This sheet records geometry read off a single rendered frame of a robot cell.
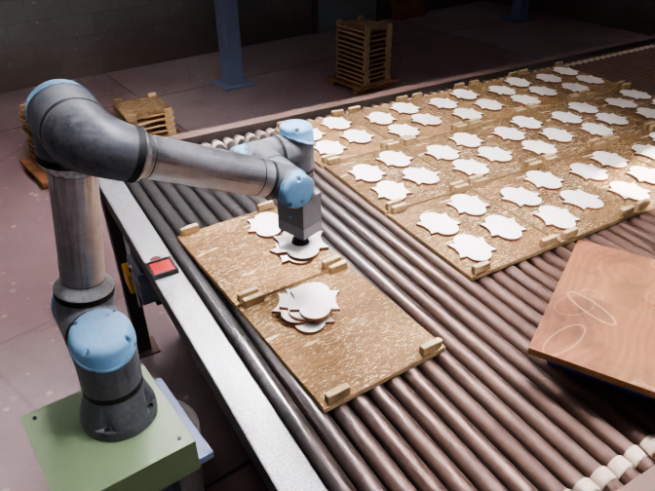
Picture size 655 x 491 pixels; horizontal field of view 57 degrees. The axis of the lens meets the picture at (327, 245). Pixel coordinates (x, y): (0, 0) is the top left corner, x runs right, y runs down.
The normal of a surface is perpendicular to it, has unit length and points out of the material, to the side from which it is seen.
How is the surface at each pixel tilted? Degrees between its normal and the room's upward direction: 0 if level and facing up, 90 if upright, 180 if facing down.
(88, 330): 9
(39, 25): 90
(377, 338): 0
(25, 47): 90
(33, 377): 0
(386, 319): 0
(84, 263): 90
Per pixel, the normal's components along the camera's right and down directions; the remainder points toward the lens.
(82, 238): 0.44, 0.50
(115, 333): 0.10, -0.76
